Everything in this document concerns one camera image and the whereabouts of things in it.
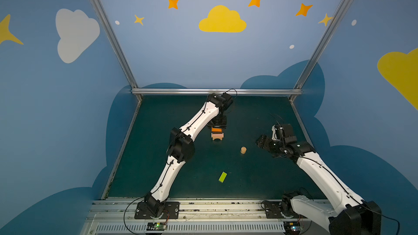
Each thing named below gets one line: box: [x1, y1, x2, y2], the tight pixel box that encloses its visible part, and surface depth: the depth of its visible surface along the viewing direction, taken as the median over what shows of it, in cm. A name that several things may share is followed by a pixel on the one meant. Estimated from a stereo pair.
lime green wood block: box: [218, 171, 228, 184], surface depth 86 cm
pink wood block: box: [211, 132, 225, 139], surface depth 98 cm
